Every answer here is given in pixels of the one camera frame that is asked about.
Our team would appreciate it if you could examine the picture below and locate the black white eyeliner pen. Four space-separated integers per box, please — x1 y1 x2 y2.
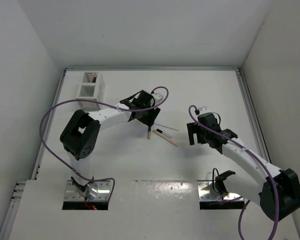
156 128 172 139

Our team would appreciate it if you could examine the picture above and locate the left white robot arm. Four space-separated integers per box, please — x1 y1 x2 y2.
60 90 164 193

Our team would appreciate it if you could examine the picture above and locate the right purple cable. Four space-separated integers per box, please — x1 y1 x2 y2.
188 104 282 240

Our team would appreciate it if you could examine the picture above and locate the purple cable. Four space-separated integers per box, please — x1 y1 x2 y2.
188 104 282 240
39 86 170 198

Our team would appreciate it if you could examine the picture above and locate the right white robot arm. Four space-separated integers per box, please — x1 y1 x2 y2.
186 107 300 221

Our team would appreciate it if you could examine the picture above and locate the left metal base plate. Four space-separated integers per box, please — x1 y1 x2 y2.
64 181 112 202

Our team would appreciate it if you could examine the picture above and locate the metal base plate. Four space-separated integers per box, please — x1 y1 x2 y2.
197 180 244 203
64 181 112 202

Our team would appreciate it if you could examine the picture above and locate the gold makeup pencil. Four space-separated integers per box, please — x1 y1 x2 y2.
152 130 178 147

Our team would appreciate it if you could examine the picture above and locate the thin clear silver stick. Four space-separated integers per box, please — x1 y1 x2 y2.
154 123 180 132

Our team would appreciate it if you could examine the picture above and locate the white slotted organizer box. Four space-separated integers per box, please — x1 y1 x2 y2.
76 71 106 102

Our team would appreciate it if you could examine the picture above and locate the dark green gold mascara tube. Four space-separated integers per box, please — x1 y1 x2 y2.
147 126 152 140

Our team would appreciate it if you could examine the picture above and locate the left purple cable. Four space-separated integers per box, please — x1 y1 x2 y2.
39 86 170 198

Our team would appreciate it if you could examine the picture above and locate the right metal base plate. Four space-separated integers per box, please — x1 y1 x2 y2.
197 180 244 203

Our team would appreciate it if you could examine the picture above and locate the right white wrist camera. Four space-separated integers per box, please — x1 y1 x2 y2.
198 106 211 115

